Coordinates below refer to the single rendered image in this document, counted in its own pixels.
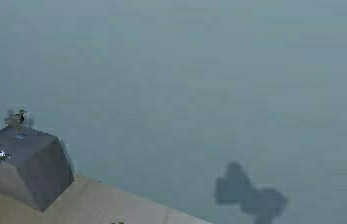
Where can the dark grey cabinet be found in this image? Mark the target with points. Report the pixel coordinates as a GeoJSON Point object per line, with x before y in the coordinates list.
{"type": "Point", "coordinates": [37, 160]}

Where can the brown duck figure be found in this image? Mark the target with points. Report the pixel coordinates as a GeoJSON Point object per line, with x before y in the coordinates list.
{"type": "Point", "coordinates": [15, 119]}

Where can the small blue flat object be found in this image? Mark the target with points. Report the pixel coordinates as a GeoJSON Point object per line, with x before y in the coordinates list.
{"type": "Point", "coordinates": [21, 135]}

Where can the small black white object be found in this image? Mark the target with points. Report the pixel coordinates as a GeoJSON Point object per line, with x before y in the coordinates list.
{"type": "Point", "coordinates": [1, 155]}

